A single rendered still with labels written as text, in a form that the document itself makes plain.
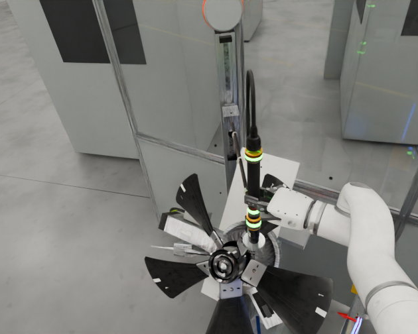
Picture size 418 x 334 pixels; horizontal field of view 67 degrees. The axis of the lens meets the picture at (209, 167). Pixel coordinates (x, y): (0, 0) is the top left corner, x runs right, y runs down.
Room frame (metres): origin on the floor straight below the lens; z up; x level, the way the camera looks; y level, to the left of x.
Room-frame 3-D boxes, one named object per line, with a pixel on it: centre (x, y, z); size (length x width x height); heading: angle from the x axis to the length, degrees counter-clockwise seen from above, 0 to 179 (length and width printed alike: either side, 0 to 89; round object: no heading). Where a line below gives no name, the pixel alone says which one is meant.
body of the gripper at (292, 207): (0.55, -0.20, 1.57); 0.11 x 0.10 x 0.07; 54
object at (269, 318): (0.61, -0.17, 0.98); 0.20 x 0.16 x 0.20; 144
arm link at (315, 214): (0.52, -0.25, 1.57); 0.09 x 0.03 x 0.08; 144
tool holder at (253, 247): (0.63, -0.11, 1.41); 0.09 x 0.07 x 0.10; 179
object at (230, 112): (1.24, -0.12, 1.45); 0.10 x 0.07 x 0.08; 179
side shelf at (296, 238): (1.13, -0.34, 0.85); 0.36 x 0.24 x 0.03; 54
